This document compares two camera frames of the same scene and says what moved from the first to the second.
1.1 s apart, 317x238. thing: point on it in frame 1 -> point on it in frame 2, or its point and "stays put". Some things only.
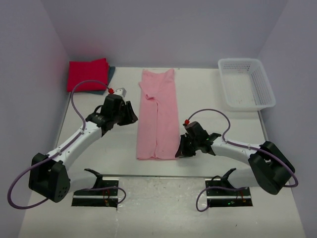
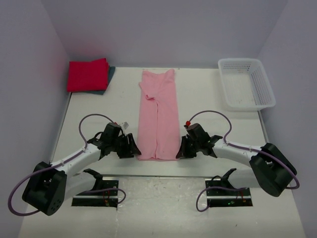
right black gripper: x=187 y=144 stays put
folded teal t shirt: x=111 y=72 stays put
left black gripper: x=126 y=113 -> x=126 y=148
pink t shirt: x=158 y=136 stays put
